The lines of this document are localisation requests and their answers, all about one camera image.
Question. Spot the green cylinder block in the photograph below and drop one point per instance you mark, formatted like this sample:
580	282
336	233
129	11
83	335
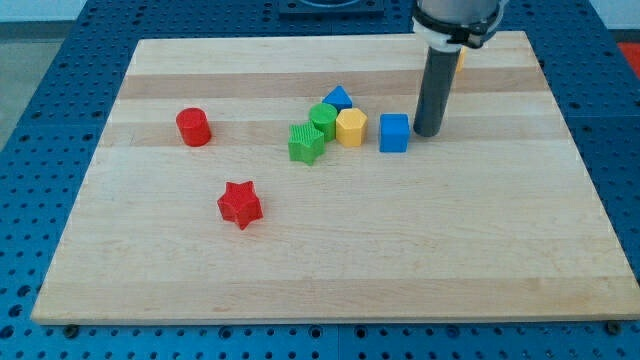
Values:
323	116

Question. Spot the dark blue base plate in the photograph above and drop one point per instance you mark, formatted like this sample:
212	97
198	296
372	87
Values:
330	7

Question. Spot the red cylinder block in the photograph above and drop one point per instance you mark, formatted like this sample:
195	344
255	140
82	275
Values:
193	127

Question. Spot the blue triangle block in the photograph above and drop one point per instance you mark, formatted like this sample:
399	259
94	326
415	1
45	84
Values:
338	98

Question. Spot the green star block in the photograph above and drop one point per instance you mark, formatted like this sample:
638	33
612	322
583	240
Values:
306	143

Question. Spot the blue cube block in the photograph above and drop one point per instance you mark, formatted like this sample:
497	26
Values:
394	132

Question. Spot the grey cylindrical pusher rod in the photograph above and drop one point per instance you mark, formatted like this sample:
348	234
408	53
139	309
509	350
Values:
438	76

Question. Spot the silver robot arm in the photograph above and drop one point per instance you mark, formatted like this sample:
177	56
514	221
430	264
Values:
449	25

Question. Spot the red star block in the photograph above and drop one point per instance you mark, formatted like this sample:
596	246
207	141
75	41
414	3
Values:
240	204

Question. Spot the yellow hexagon block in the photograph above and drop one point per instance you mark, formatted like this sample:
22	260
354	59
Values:
351	127

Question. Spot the light wooden board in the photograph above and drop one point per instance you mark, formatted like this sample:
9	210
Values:
495	219

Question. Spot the yellow block behind rod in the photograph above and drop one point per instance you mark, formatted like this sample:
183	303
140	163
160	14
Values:
461	60

